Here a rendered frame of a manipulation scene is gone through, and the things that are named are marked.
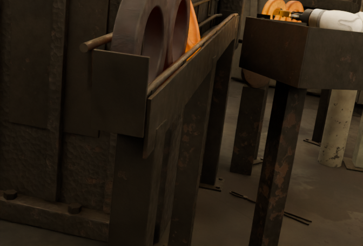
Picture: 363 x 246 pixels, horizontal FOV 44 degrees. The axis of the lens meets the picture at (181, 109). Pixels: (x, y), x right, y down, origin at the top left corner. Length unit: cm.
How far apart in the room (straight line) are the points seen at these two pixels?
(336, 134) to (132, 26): 192
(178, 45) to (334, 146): 164
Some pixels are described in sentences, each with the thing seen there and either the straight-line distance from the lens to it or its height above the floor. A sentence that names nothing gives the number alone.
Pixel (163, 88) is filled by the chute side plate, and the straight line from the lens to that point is 65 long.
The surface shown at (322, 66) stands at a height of 64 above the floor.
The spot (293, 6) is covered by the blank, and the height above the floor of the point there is 77.
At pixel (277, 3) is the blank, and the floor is 77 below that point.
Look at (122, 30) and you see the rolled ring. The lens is 58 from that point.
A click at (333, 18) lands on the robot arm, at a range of 199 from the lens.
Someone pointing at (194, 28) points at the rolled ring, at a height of 68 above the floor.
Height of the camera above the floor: 75
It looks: 14 degrees down
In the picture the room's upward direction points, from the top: 7 degrees clockwise
